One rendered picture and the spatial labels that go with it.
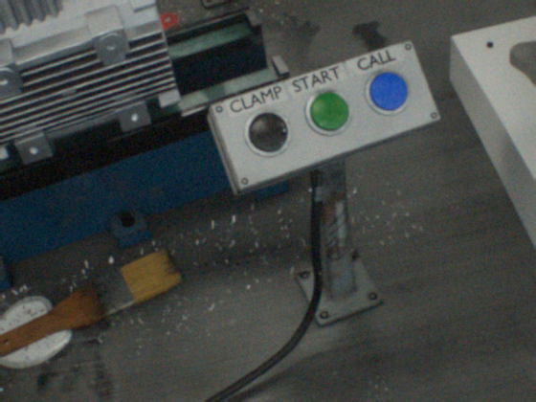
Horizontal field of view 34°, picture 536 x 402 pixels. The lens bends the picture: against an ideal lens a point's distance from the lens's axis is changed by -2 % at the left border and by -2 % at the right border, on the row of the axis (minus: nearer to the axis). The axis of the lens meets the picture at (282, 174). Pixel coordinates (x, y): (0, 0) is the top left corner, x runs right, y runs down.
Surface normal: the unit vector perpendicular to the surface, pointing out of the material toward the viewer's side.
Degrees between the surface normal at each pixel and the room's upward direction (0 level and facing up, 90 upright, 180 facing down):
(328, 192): 90
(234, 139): 38
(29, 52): 0
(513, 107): 4
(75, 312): 0
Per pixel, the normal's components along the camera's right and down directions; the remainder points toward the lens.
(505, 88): -0.15, -0.70
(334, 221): 0.35, 0.67
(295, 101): 0.13, -0.11
